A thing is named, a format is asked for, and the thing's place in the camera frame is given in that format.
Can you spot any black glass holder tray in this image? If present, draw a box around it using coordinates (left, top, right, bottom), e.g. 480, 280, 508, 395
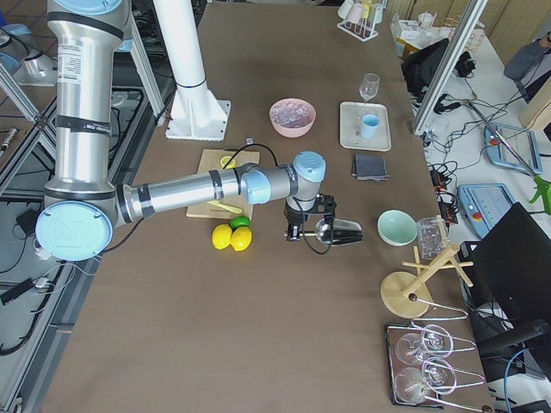
383, 322, 496, 408

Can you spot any green lime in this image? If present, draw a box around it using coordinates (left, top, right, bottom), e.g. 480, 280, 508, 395
230, 215, 251, 231

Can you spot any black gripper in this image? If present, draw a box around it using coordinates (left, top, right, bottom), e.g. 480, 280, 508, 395
284, 194, 336, 241

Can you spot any green bowl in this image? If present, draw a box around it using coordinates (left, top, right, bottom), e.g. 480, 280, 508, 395
377, 210, 417, 246

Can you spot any hanging wine glass upper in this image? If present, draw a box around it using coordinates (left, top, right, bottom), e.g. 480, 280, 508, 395
394, 324, 476, 367

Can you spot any clear wine glass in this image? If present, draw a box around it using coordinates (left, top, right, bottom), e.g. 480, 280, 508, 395
359, 73, 380, 102

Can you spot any white wire rack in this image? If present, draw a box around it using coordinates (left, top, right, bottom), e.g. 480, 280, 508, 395
337, 0, 386, 42

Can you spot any upper yellow lemon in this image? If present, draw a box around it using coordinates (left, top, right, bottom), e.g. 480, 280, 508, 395
211, 224, 232, 250

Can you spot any half lemon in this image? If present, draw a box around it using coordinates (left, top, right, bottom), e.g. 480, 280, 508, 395
220, 156, 237, 169

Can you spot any bamboo cutting board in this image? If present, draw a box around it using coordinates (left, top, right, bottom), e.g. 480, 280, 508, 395
186, 149, 260, 219

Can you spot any light blue cup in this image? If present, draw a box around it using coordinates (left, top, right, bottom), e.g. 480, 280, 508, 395
360, 114, 380, 139

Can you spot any clear glass jar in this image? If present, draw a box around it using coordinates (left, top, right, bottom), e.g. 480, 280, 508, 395
417, 216, 449, 261

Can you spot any pink bowl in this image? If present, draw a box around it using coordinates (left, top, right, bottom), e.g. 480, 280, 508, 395
269, 98, 316, 138

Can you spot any grey folded cloth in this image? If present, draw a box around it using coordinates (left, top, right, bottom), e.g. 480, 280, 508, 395
351, 153, 389, 182

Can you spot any hanging wine glass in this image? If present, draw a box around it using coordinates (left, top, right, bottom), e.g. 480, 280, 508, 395
394, 324, 476, 367
393, 356, 486, 406

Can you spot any lower yellow lemon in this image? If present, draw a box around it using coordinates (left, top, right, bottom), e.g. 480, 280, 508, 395
230, 226, 252, 251

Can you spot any steel ice scoop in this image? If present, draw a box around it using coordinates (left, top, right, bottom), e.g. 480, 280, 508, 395
303, 219, 363, 245

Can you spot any hanging wine glass lower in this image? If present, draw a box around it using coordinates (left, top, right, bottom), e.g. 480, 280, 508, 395
393, 356, 486, 406

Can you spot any blue teach pendant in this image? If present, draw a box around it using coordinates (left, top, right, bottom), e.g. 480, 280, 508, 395
484, 123, 543, 175

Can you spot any yellow lemon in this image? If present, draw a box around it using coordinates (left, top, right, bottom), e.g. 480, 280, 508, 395
211, 224, 232, 250
230, 226, 252, 251

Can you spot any pile of clear ice cubes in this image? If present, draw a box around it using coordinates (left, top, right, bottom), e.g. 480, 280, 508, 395
271, 102, 310, 128

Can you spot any wooden cup stand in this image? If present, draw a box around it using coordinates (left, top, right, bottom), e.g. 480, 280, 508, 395
381, 243, 474, 319

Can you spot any cream rabbit tray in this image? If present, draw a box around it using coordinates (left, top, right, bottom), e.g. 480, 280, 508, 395
339, 102, 392, 151

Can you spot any yellow plastic knife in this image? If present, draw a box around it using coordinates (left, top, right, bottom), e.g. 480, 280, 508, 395
208, 200, 243, 214

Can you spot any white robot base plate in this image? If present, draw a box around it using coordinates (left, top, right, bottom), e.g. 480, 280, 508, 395
165, 90, 232, 142

